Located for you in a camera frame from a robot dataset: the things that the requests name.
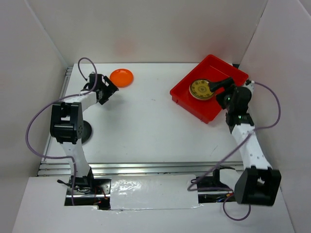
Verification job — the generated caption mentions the white foil-covered panel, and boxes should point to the white foil-covered panel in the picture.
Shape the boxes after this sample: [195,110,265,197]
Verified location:
[110,174,199,210]

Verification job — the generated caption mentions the aluminium rail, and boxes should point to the aluminium rail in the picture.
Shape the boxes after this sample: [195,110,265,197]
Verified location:
[37,162,246,176]

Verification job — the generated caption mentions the orange plate far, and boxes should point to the orange plate far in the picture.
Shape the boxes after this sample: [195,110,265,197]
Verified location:
[109,68,134,88]

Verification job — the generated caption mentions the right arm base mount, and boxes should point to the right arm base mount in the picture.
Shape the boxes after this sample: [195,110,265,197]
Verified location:
[188,166,240,192]

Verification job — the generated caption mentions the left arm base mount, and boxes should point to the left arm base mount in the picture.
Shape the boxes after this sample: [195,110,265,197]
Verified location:
[57,179,111,200]

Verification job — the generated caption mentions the red plastic bin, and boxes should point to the red plastic bin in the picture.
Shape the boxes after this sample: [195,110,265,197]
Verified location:
[170,54,248,123]

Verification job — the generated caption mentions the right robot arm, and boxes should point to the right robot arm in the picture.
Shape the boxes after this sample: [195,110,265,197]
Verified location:
[209,78,281,206]

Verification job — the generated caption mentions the black plate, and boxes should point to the black plate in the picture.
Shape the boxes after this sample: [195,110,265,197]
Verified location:
[81,120,92,144]

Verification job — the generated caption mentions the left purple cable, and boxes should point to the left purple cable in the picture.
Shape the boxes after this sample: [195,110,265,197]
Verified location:
[25,57,99,207]

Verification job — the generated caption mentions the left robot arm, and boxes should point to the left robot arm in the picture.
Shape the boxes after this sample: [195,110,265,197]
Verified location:
[50,74,119,194]

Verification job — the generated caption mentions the yellow patterned dark plate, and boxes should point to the yellow patterned dark plate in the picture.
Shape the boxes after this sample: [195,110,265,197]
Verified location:
[189,79,215,100]

